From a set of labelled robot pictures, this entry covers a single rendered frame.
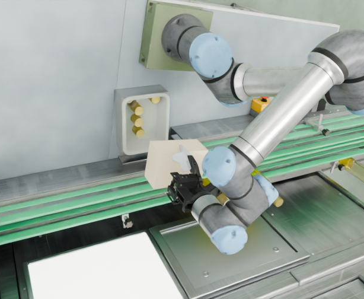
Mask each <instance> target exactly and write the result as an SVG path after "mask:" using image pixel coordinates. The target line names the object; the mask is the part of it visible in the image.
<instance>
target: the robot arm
mask: <svg viewBox="0 0 364 299"><path fill-rule="evenodd" d="M161 43H162V47H163V50H164V51H165V53H166V54H167V55H168V56H169V57H170V58H172V59H173V60H175V61H179V62H186V63H187V64H189V65H190V66H191V67H192V68H193V69H194V70H195V72H196V73H197V74H198V76H199V77H200V78H201V79H202V81H203V82H204V83H205V84H206V86H207V87H208V88H209V89H210V90H211V92H212V93H213V95H214V96H215V98H216V99H217V101H219V102H220V103H221V104H222V105H224V106H226V107H239V106H240V104H245V103H246V102H247V101H248V100H251V99H252V98H253V97H274V99H273V100H272V101H271V102H270V103H269V104H268V105H267V106H266V107H265V108H264V109H263V110H262V111H261V112H260V114H259V115H258V116H257V117H256V118H255V119H254V120H253V121H252V122H251V123H250V124H249V125H248V126H247V127H246V128H245V129H244V130H243V132H242V133H241V134H240V135H239V136H238V137H237V138H236V139H235V140H234V141H233V143H232V144H231V145H230V146H229V147H228V148H227V147H215V149H213V150H210V151H209V152H208V153H207V154H206V155H205V157H204V159H203V161H202V170H203V173H204V174H205V176H206V177H207V178H208V179H209V180H210V182H211V183H209V184H208V185H206V186H204V185H203V179H202V177H201V174H200V170H199V166H198V164H197V162H196V160H195V159H194V157H193V156H192V155H191V154H190V153H189V151H188V150H187V149H186V148H185V147H183V146H182V145H179V147H180V150H181V152H178V153H176V154H173V155H172V156H171V158H172V160H173V161H174V162H176V163H179V164H180V165H181V168H182V169H183V170H184V171H190V172H191V173H190V174H179V173H178V172H172V173H170V174H171V175H172V177H173V180H172V181H171V184H170V185H168V189H167V192H165V193H166V195H167V196H168V198H169V199H170V201H171V202H172V203H173V205H176V204H183V207H182V210H183V212H184V213H185V212H191V213H192V215H193V216H194V218H195V219H196V221H197V222H198V223H199V224H200V226H201V227H202V228H203V230H204V231H205V233H206V234H207V235H208V237H209V238H210V240H211V242H212V243H213V244H214V245H215V246H216V247H217V248H218V249H219V251H220V252H221V253H223V254H226V255H232V254H234V253H236V252H238V251H240V250H241V249H242V248H243V247H244V244H245V243H246V242H247V239H248V237H247V233H246V232H245V230H246V229H247V228H248V226H249V225H250V224H251V223H252V222H253V221H255V220H256V219H257V218H258V217H259V216H260V215H261V214H262V213H263V212H264V211H265V210H266V209H267V208H269V207H270V205H271V204H272V203H273V202H274V201H275V200H276V199H277V197H278V195H279V194H278V191H277V190H276V189H275V188H274V187H273V185H272V184H271V183H270V182H269V181H268V180H267V179H266V178H264V177H263V176H262V175H260V174H256V175H255V176H254V177H253V176H252V175H251V173H252V172H253V171H254V169H255V168H256V167H257V166H258V165H259V164H260V163H261V162H262V161H263V160H264V159H265V158H266V157H267V156H268V155H269V154H270V153H271V152H272V151H273V150H274V148H275V147H276V146H277V145H278V144H279V143H280V142H281V141H282V140H283V139H284V137H285V136H286V135H287V134H288V133H289V132H290V131H291V130H292V129H293V128H294V127H295V126H296V125H297V124H298V123H299V122H300V121H301V119H302V118H303V117H304V116H305V115H306V114H307V113H308V112H309V111H310V110H311V109H312V108H313V107H314V106H315V105H316V104H317V103H318V101H319V100H320V99H321V98H324V100H325V101H326V102H327V103H328V104H330V105H342V106H346V109H347V110H348V111H350V112H351V113H353V114H356V115H364V30H359V29H349V30H343V31H339V32H337V33H334V34H332V35H330V36H329V37H327V38H326V39H324V40H323V41H322V42H320V43H319V44H318V45H317V46H316V47H315V48H314V49H313V50H312V51H311V52H310V53H309V54H308V56H307V63H306V64H305V65H304V66H280V67H262V68H254V67H253V66H252V64H250V63H236V61H235V60H234V58H233V57H232V49H231V47H230V45H229V44H228V42H227V41H226V40H225V39H224V38H222V37H221V36H219V35H217V34H215V33H212V32H210V31H209V30H207V29H205V27H204V25H203V24H202V22H201V21H200V20H199V19H198V18H196V17H194V16H192V15H190V14H179V15H176V16H175V17H173V18H172V19H170V20H169V22H168V23H167V24H166V25H165V27H164V29H163V32H162V36H161ZM221 193H223V194H224V195H225V196H226V197H227V198H228V199H229V201H228V202H227V203H226V204H225V205H224V206H223V205H222V204H221V203H220V202H219V201H218V200H217V199H216V198H217V197H218V196H219V195H220V194H221ZM170 196H171V197H172V198H173V199H174V200H172V199H171V198H170Z"/></svg>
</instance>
